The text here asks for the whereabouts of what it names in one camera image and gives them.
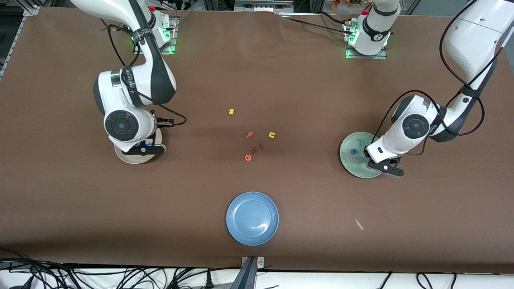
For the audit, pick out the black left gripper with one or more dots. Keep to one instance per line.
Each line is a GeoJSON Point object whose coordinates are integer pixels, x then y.
{"type": "Point", "coordinates": [366, 152]}

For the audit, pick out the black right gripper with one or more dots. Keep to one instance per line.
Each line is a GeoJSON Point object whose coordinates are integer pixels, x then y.
{"type": "Point", "coordinates": [159, 119]}

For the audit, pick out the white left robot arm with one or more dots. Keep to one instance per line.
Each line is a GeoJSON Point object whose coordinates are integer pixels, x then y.
{"type": "Point", "coordinates": [474, 36]}

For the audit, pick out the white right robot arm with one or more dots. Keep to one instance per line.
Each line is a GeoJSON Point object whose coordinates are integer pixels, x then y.
{"type": "Point", "coordinates": [106, 92]}

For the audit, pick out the light green plate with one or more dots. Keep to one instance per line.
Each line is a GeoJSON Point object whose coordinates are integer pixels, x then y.
{"type": "Point", "coordinates": [349, 164]}

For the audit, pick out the beige brown plate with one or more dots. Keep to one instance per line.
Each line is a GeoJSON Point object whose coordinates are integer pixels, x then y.
{"type": "Point", "coordinates": [136, 159]}

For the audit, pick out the white paper scrap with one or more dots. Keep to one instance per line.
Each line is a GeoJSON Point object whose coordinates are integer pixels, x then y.
{"type": "Point", "coordinates": [358, 224]}

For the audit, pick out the brown table cover mat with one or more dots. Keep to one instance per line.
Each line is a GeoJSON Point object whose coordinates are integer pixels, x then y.
{"type": "Point", "coordinates": [257, 80]}

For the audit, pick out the blue plate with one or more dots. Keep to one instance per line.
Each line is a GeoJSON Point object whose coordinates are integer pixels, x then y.
{"type": "Point", "coordinates": [252, 218]}

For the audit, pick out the orange decoration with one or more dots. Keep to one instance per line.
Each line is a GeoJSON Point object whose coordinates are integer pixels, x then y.
{"type": "Point", "coordinates": [341, 4]}

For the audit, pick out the black power plug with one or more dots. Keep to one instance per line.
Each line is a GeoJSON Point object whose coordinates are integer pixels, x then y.
{"type": "Point", "coordinates": [209, 281]}

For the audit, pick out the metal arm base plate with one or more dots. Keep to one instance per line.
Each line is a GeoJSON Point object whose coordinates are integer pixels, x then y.
{"type": "Point", "coordinates": [381, 57]}
{"type": "Point", "coordinates": [175, 36]}

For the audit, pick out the aluminium frame device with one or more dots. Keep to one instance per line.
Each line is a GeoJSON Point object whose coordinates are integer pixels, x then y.
{"type": "Point", "coordinates": [263, 6]}

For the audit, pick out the grey metal camera post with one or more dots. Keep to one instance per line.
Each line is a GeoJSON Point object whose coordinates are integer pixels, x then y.
{"type": "Point", "coordinates": [249, 275]}

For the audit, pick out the aluminium frame rail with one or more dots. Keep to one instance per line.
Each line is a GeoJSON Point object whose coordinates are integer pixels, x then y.
{"type": "Point", "coordinates": [30, 11]}

